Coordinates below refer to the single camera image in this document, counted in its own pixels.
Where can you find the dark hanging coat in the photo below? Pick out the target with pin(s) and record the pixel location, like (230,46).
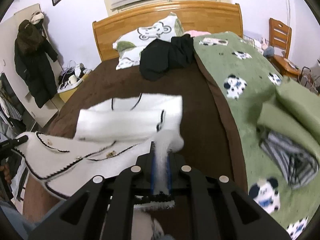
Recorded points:
(32,54)

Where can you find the black garment pile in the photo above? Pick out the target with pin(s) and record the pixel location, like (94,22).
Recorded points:
(159,57)

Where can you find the pink pillow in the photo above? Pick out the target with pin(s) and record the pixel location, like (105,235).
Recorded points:
(196,33)

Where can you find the yellow bedside table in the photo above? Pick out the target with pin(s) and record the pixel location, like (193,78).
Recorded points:
(65,94)

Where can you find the white bear print pillow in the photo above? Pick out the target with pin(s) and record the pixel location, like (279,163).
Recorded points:
(130,45)

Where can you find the folded green clothes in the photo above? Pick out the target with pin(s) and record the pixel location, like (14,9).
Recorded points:
(293,111)

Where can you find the white mug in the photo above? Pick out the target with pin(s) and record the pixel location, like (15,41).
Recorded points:
(72,80)

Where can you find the brown bed sheet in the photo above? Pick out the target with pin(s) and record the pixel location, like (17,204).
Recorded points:
(104,208)

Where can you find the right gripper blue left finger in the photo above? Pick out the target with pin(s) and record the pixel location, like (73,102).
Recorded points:
(153,167)

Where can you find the striped folded garment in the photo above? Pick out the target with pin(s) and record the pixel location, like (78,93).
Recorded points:
(297,165)

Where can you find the green cow print blanket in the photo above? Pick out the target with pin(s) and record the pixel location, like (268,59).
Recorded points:
(241,80)

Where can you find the wooden chair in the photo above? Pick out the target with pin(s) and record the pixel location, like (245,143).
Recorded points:
(280,39)

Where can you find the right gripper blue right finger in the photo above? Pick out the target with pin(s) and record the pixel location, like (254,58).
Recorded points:
(168,169)

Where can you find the person left hand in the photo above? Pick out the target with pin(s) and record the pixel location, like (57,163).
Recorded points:
(6,171)

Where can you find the white fuzzy cardigan black trim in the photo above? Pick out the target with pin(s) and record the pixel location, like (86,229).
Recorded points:
(109,138)

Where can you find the wooden headboard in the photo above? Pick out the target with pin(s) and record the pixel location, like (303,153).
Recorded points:
(134,28)

